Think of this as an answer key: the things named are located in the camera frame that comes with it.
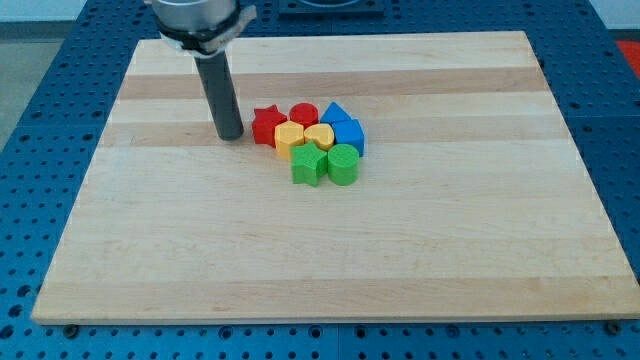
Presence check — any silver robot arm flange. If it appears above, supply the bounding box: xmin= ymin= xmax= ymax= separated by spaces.
xmin=149 ymin=0 xmax=257 ymax=58

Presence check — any green star block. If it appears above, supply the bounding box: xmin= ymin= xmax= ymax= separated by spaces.
xmin=291 ymin=142 xmax=328 ymax=187

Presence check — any green cylinder block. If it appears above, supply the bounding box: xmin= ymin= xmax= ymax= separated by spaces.
xmin=328 ymin=144 xmax=360 ymax=186

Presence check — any yellow heart block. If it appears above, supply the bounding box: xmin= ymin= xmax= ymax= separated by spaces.
xmin=303 ymin=123 xmax=335 ymax=151

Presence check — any blue cube block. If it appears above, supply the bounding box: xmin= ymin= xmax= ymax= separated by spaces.
xmin=332 ymin=119 xmax=365 ymax=157

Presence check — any yellow hexagon block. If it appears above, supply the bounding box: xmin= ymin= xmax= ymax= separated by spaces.
xmin=274 ymin=121 xmax=304 ymax=161

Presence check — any red cylinder block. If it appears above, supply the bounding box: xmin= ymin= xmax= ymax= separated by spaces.
xmin=289 ymin=102 xmax=319 ymax=128

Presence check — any blue triangle block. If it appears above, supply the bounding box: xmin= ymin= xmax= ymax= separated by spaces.
xmin=320 ymin=102 xmax=352 ymax=124

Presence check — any red star block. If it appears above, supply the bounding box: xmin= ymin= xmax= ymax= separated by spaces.
xmin=252 ymin=105 xmax=287 ymax=147

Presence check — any light wooden board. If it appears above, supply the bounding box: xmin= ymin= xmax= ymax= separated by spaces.
xmin=32 ymin=31 xmax=639 ymax=325

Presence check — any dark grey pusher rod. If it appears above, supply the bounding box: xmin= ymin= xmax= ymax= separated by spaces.
xmin=195 ymin=52 xmax=244 ymax=141

